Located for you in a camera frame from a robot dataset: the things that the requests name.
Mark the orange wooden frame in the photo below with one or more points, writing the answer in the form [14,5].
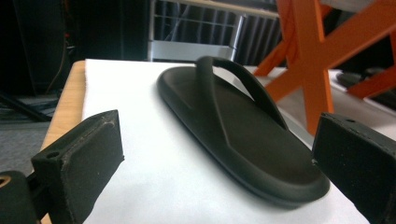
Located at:
[311,62]

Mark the white table cover sheet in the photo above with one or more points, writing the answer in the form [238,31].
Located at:
[149,161]

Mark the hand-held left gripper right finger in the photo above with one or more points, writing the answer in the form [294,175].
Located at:
[358,161]

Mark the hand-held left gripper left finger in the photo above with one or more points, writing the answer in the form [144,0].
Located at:
[84,161]

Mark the black flip-flop sandal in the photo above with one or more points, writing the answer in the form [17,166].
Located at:
[246,133]

